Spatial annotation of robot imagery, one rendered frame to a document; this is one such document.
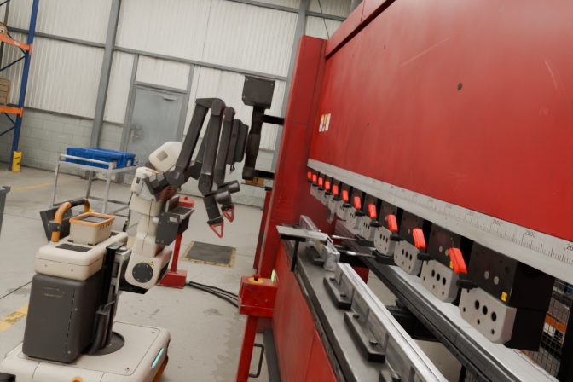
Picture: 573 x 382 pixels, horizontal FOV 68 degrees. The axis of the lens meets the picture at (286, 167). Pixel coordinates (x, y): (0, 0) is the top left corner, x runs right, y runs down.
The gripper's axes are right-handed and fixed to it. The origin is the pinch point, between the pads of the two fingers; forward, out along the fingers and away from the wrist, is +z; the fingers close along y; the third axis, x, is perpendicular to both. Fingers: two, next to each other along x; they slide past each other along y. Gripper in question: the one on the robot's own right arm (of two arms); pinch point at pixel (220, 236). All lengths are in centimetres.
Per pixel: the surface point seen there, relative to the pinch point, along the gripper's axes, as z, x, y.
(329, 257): 29, -46, 17
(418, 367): 32, -57, -92
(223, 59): -242, 28, 732
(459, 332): 43, -78, -62
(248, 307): 35.0, -3.1, -3.8
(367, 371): 36, -45, -80
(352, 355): 35, -42, -72
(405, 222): 0, -69, -71
